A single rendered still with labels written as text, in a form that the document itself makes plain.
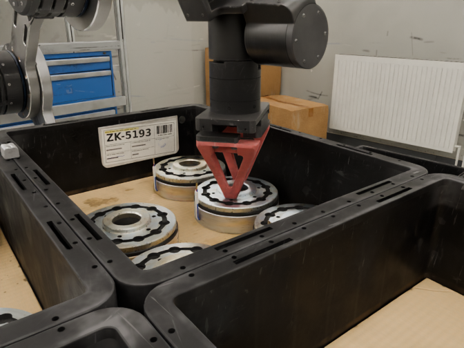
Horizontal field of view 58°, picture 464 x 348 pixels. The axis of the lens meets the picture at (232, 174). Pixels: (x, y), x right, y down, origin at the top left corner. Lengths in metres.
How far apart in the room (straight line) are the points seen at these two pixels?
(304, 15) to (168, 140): 0.33
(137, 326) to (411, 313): 0.25
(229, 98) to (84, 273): 0.26
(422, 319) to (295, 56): 0.24
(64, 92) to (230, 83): 2.09
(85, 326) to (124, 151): 0.44
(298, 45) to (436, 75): 2.88
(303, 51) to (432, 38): 3.00
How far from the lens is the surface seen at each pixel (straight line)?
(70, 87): 2.50
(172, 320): 0.20
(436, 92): 3.26
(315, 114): 3.39
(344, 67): 3.55
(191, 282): 0.22
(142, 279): 0.23
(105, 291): 0.23
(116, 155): 0.62
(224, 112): 0.45
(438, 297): 0.42
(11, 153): 0.46
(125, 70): 2.64
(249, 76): 0.45
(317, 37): 0.41
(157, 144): 0.64
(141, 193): 0.59
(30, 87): 1.31
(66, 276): 0.27
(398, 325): 0.38
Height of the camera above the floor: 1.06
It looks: 21 degrees down
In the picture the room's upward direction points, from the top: straight up
